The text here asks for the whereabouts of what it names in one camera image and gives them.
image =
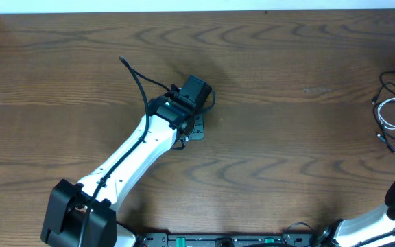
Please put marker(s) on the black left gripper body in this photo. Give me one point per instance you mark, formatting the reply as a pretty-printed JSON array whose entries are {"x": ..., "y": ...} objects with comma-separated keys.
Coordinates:
[{"x": 197, "y": 127}]

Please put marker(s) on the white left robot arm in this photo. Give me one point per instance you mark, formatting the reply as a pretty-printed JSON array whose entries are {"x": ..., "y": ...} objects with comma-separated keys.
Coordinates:
[{"x": 85, "y": 213}]

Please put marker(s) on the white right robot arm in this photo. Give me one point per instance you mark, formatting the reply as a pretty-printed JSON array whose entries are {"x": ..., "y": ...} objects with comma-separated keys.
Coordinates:
[{"x": 374, "y": 228}]

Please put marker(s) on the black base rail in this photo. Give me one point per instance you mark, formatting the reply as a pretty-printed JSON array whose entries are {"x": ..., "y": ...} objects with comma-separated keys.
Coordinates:
[{"x": 289, "y": 237}]

